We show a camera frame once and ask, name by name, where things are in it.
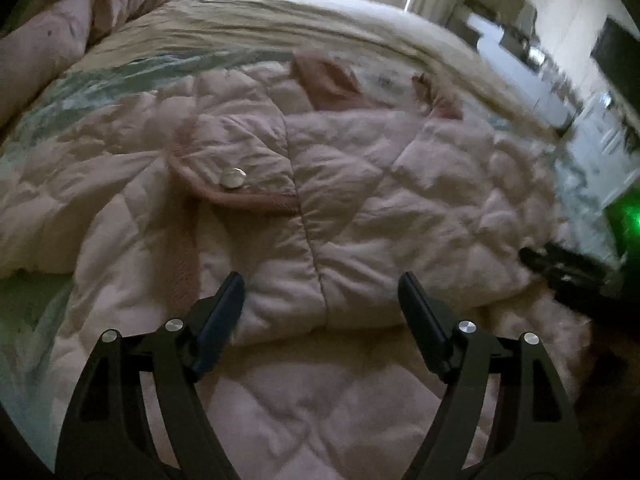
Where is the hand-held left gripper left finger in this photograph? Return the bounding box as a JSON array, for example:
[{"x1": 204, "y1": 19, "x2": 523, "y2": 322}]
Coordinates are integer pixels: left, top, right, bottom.
[{"x1": 54, "y1": 271, "x2": 246, "y2": 480}]

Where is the blue printed sheet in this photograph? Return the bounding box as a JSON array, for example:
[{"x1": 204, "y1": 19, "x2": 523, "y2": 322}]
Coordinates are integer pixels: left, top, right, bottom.
[{"x1": 0, "y1": 46, "x2": 303, "y2": 461}]

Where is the dark wall screen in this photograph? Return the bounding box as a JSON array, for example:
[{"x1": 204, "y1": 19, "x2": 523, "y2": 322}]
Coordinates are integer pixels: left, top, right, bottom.
[{"x1": 590, "y1": 16, "x2": 640, "y2": 97}]

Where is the pink quilted jacket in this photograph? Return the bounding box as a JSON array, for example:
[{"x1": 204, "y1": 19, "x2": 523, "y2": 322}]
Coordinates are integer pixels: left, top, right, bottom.
[{"x1": 0, "y1": 50, "x2": 593, "y2": 480}]

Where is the white desk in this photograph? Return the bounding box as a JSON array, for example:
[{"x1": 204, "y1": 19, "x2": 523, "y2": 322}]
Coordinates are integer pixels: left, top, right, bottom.
[{"x1": 449, "y1": 0, "x2": 640, "y2": 166}]

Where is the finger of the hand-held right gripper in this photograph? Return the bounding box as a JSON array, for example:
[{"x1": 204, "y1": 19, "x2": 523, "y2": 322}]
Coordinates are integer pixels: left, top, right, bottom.
[{"x1": 519, "y1": 241, "x2": 610, "y2": 320}]

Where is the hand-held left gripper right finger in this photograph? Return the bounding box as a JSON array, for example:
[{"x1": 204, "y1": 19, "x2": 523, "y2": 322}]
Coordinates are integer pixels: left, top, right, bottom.
[{"x1": 397, "y1": 271, "x2": 587, "y2": 480}]

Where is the rolled pink duvet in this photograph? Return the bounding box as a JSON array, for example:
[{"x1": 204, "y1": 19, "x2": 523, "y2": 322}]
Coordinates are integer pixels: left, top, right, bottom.
[{"x1": 0, "y1": 0, "x2": 184, "y2": 133}]

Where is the bed with beige sheet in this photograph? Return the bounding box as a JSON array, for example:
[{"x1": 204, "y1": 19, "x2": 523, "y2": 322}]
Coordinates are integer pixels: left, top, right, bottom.
[{"x1": 0, "y1": 0, "x2": 581, "y2": 466}]

